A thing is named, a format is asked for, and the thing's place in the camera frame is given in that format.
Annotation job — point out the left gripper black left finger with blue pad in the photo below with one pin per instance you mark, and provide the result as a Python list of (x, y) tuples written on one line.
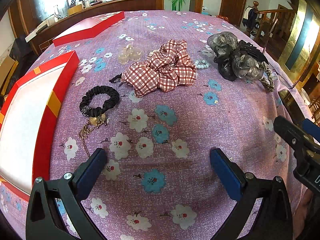
[(44, 220)]

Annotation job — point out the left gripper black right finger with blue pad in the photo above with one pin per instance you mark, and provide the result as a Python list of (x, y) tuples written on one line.
[(274, 217)]

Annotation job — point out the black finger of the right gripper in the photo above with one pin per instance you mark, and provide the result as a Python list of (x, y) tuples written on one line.
[(305, 151)]

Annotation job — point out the black claw hair clip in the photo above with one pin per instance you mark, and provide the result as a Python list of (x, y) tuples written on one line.
[(252, 51)]

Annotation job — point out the grey organza scrunchie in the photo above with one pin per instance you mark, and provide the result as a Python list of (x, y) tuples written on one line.
[(231, 62)]

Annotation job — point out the red plaid scrunchie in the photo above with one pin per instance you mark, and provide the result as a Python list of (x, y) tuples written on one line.
[(165, 69)]

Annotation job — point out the clear plastic hair claw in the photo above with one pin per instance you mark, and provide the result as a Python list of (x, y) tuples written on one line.
[(129, 52)]

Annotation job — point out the red open gift box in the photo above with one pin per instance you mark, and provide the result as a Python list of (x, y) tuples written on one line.
[(28, 120)]

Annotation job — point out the black satin scrunchie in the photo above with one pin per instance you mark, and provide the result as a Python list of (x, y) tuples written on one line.
[(98, 101)]

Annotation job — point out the wooden stair railing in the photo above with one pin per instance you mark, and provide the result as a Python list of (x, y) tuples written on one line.
[(273, 28)]

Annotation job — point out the purple floral tablecloth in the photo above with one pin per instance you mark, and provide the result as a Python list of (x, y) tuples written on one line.
[(158, 182)]

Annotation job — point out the wooden sideboard counter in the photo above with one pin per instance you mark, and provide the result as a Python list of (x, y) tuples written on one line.
[(43, 40)]

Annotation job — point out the red box lid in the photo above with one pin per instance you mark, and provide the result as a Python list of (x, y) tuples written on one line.
[(88, 28)]

